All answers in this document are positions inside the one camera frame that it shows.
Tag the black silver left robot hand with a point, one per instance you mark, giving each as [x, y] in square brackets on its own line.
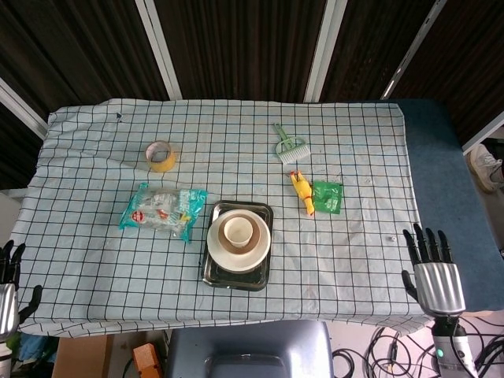
[8, 311]

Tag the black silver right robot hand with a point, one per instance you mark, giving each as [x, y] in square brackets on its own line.
[439, 289]

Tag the beige bowl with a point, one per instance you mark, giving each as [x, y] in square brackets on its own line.
[256, 235]

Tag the white round plate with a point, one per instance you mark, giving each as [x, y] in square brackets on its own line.
[236, 265]

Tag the white paper cup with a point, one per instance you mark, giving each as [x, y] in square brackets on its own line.
[238, 232]

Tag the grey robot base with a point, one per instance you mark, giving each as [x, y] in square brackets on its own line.
[252, 342]

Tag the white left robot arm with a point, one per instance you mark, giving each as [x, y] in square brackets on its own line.
[4, 360]

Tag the rectangular metal tray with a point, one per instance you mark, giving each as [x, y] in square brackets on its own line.
[232, 282]

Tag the blue fabric bundle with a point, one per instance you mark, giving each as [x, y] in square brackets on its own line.
[37, 348]

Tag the brown cardboard box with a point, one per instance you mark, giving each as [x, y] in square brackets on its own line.
[78, 354]

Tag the blue felt table cover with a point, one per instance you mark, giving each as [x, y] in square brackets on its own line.
[441, 177]

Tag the white sneaker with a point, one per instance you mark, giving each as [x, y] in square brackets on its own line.
[482, 165]

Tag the green sachet packet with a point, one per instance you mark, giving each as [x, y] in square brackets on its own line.
[328, 197]

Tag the orange box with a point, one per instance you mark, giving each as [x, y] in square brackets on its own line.
[145, 358]

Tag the white black checkered tablecloth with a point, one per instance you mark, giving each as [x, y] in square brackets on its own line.
[354, 157]

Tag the yellow rubber chicken toy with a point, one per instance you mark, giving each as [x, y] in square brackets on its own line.
[303, 191]

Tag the teal clear snack bag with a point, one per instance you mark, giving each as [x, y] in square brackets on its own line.
[161, 206]

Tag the green hand brush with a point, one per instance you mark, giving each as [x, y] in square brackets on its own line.
[291, 151]

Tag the yellow packing tape roll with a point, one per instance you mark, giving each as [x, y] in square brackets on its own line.
[167, 164]

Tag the white partition frame post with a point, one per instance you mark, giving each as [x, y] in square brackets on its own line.
[413, 51]
[21, 106]
[325, 51]
[157, 47]
[484, 136]

